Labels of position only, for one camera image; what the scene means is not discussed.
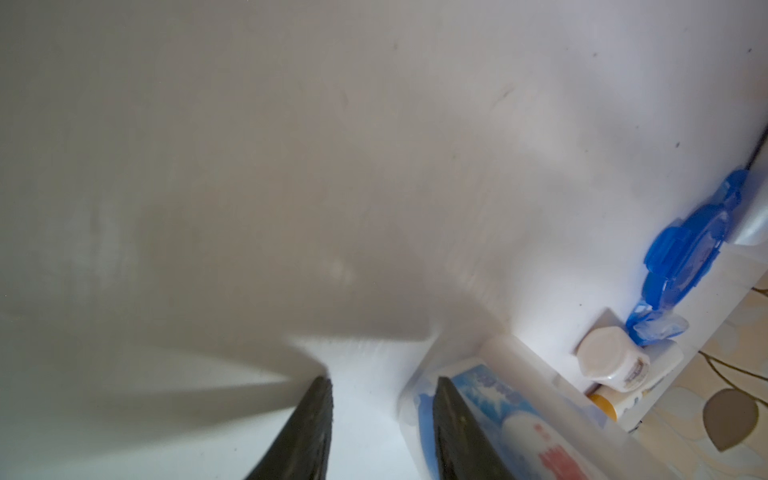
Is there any clear plastic container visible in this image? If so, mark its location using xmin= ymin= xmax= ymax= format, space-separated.
xmin=398 ymin=330 xmax=675 ymax=479

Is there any blue lid front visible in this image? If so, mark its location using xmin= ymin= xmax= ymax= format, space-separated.
xmin=625 ymin=169 xmax=748 ymax=347

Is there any white bottle angled gold cap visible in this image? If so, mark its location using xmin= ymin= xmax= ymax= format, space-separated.
xmin=588 ymin=339 xmax=684 ymax=422

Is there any toothpaste tube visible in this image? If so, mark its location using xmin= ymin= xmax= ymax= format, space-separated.
xmin=449 ymin=363 xmax=605 ymax=480

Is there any blue toothbrush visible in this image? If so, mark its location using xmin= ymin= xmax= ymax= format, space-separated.
xmin=414 ymin=393 xmax=440 ymax=480

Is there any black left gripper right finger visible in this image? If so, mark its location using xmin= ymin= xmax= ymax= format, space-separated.
xmin=433 ymin=377 xmax=514 ymax=480

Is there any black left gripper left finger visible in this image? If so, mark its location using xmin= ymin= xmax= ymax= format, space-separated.
xmin=246 ymin=376 xmax=333 ymax=480

